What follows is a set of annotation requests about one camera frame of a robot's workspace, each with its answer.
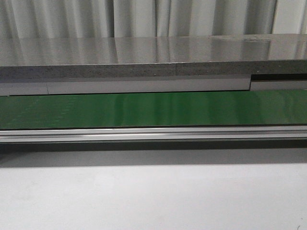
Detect green conveyor belt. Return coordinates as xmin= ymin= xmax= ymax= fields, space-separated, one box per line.
xmin=0 ymin=90 xmax=307 ymax=130

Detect grey stone counter slab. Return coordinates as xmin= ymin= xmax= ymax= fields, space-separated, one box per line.
xmin=0 ymin=34 xmax=307 ymax=82

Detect grey conveyor back panel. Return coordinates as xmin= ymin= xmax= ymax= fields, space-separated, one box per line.
xmin=0 ymin=74 xmax=307 ymax=96

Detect white pleated curtain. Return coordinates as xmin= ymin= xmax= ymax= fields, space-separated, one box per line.
xmin=0 ymin=0 xmax=307 ymax=38

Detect aluminium conveyor front rail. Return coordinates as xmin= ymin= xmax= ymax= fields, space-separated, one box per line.
xmin=0 ymin=125 xmax=307 ymax=143

